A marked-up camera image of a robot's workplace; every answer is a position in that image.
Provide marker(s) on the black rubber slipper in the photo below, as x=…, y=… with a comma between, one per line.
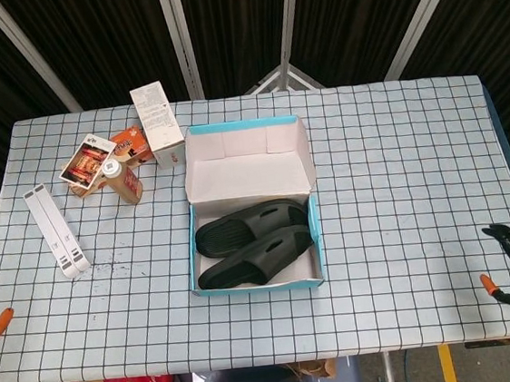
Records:
x=223, y=237
x=236, y=272

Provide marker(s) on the white long strip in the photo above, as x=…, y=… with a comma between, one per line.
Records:
x=54, y=230

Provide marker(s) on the photo print biscuit box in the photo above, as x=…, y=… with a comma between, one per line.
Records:
x=88, y=165

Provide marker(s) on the orange snack packet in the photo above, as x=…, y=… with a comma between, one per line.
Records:
x=129, y=142

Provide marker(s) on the tall white carton box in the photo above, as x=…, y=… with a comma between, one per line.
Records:
x=158, y=119

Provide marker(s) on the light blue shoe box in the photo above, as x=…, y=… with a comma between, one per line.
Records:
x=243, y=169

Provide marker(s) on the checked white tablecloth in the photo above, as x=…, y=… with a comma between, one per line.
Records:
x=378, y=233

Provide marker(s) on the metal table leg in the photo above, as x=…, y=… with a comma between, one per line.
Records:
x=389, y=373

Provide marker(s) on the brown tea bottle white cap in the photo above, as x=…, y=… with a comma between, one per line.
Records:
x=129, y=188

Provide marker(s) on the brown paper bag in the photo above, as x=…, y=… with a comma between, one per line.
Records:
x=315, y=369

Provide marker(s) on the white triangular screen foot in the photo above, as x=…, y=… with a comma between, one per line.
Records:
x=265, y=80

